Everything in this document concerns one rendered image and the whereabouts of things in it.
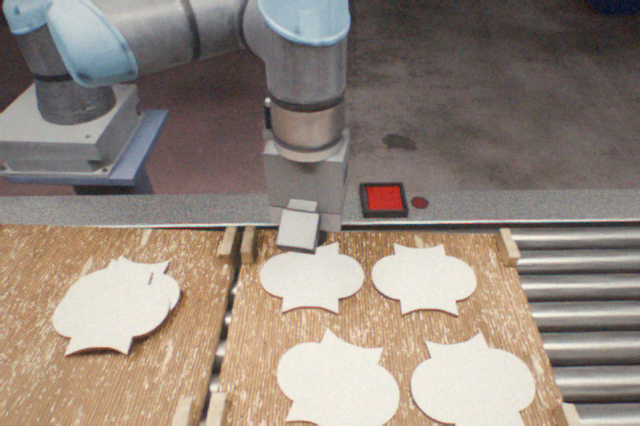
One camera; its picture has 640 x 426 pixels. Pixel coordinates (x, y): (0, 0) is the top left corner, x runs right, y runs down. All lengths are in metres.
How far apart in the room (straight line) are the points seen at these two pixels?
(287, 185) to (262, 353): 0.22
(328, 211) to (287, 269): 0.18
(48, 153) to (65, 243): 0.28
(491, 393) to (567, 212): 0.41
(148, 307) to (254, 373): 0.17
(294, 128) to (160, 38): 0.14
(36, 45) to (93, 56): 0.57
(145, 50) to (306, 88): 0.14
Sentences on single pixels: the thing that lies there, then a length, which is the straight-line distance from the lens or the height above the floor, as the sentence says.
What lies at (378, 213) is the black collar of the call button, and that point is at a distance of 0.76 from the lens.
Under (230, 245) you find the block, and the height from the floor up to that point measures 0.96.
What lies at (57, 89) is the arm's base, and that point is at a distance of 1.02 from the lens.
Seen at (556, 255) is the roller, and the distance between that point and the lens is 0.79.
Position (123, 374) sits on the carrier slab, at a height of 0.94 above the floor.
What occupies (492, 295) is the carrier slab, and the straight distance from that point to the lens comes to 0.67.
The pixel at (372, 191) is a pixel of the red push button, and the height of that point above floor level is 0.93.
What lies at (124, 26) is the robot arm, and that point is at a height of 1.31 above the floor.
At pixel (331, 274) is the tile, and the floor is 0.94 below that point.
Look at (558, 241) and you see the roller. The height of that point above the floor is 0.91.
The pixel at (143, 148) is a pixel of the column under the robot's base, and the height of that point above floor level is 0.87.
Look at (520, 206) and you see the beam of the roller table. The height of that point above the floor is 0.91.
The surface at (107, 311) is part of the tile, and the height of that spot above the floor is 0.96.
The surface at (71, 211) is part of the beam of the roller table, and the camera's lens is 0.89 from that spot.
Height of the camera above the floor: 1.45
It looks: 45 degrees down
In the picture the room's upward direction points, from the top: straight up
